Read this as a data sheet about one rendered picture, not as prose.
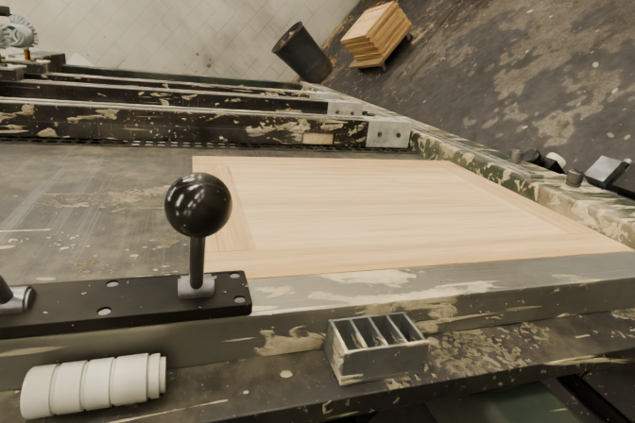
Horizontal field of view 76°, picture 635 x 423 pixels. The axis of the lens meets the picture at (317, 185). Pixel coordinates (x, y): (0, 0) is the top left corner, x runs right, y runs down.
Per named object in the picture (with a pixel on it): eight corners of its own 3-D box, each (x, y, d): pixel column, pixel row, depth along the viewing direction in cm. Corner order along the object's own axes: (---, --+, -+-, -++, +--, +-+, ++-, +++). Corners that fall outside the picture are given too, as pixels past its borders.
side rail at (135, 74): (299, 105, 218) (300, 83, 214) (63, 90, 184) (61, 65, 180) (295, 102, 225) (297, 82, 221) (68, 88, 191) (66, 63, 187)
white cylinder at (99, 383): (22, 431, 24) (164, 409, 27) (15, 393, 23) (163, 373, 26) (38, 392, 27) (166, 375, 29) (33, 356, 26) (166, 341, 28)
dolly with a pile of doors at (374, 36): (420, 33, 383) (396, -2, 365) (386, 75, 377) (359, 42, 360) (385, 40, 437) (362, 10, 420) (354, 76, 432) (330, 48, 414)
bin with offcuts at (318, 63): (343, 59, 500) (307, 17, 472) (317, 90, 495) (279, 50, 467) (325, 60, 547) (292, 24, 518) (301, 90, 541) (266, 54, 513)
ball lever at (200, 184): (222, 316, 31) (237, 210, 22) (169, 322, 30) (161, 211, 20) (219, 272, 34) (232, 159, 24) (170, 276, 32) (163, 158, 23)
